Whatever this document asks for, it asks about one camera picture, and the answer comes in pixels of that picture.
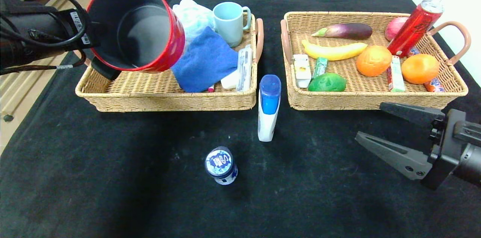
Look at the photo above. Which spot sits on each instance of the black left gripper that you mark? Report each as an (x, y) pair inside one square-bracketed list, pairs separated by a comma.
[(80, 27)]

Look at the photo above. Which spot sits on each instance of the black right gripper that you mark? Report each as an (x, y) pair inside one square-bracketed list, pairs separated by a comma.
[(440, 148)]

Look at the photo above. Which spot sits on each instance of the textured orange fruit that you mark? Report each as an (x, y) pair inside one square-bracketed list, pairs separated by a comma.
[(374, 61)]

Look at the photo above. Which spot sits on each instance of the green gum box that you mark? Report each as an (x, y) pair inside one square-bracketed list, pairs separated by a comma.
[(320, 67)]

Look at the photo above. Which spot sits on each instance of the yellow banana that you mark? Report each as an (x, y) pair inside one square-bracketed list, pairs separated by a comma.
[(334, 52)]

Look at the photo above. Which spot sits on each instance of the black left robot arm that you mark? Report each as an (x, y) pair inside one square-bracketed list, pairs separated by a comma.
[(22, 31)]

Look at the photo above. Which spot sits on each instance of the small orange blue can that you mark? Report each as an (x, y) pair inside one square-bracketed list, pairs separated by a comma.
[(434, 86)]

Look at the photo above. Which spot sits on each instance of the green red candy box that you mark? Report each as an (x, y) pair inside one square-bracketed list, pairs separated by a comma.
[(395, 76)]

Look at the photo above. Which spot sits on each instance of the smooth orange fruit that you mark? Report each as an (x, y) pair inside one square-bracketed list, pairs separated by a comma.
[(419, 70)]

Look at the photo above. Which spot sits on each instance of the small blue red packet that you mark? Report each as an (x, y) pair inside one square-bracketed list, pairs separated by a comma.
[(412, 51)]

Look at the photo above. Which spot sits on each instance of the wooden rolling rack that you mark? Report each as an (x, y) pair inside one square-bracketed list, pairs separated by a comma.
[(22, 91)]

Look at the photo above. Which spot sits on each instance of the green avocado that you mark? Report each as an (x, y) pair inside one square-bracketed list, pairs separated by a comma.
[(327, 83)]

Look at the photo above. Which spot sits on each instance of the red soda can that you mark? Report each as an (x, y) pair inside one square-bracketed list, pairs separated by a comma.
[(413, 29)]

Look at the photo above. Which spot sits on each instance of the pink red apple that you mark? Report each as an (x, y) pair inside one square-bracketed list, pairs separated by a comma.
[(394, 27)]

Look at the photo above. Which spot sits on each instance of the light blue bath pouf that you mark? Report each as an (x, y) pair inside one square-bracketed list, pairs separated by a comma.
[(195, 16)]

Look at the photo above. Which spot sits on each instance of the purple eggplant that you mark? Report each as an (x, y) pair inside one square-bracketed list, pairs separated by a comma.
[(349, 31)]

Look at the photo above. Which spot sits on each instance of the white yellow snack box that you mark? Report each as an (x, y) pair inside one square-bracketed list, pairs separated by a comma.
[(301, 73)]

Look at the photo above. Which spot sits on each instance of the blue towel cloth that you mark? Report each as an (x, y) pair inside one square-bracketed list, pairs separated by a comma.
[(204, 63)]

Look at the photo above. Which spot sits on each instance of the white bottle blue cap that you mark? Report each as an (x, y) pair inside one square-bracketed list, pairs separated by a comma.
[(268, 118)]

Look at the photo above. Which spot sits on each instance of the small pink marker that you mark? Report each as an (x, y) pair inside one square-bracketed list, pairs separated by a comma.
[(211, 89)]

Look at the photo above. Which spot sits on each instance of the teal ceramic mug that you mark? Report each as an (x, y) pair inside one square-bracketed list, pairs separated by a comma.
[(229, 24)]

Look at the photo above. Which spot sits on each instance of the white soap bar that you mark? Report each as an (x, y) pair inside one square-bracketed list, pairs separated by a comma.
[(230, 80)]

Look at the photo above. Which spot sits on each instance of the clear plastic toothbrush pack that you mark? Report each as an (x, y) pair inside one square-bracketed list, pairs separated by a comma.
[(244, 69)]

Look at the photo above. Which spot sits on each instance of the black tablecloth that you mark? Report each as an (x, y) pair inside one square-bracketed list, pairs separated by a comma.
[(240, 208)]

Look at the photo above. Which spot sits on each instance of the small jar blue lid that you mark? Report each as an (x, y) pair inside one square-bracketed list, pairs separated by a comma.
[(221, 164)]

